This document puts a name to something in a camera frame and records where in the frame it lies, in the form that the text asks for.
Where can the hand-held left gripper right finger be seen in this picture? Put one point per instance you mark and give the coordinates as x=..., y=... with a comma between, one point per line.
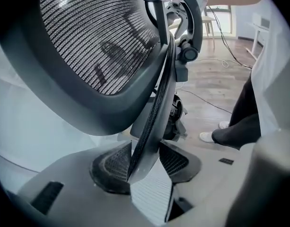
x=211, y=185

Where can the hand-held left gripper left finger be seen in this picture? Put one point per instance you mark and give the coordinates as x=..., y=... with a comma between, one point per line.
x=76, y=193

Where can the dark-framed window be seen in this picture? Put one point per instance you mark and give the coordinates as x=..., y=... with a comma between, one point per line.
x=220, y=20

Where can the white sneaker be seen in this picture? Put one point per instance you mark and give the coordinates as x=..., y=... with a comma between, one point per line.
x=224, y=124
x=206, y=137

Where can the black trousers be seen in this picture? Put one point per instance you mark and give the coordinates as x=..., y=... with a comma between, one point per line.
x=244, y=117

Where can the white standing desk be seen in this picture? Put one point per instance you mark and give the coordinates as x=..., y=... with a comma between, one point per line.
x=256, y=39

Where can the white box device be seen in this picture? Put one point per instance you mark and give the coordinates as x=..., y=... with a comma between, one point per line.
x=260, y=21

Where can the person in white coat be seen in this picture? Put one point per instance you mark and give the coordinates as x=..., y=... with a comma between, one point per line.
x=275, y=55

